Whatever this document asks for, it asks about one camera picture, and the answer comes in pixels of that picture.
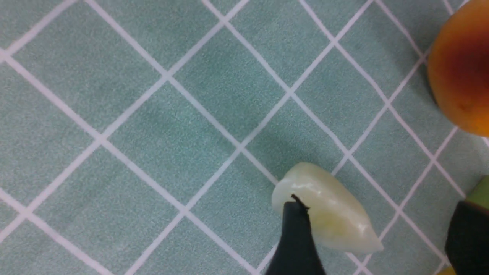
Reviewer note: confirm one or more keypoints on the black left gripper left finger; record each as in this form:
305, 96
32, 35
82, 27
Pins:
296, 253

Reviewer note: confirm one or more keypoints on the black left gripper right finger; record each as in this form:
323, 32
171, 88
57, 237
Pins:
467, 245

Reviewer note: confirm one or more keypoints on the pale green dumpling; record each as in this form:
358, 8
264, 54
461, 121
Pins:
338, 220

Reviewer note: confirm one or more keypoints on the orange red toy pear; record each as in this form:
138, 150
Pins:
458, 68

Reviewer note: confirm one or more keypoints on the green checkered tablecloth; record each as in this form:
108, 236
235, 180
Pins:
145, 137

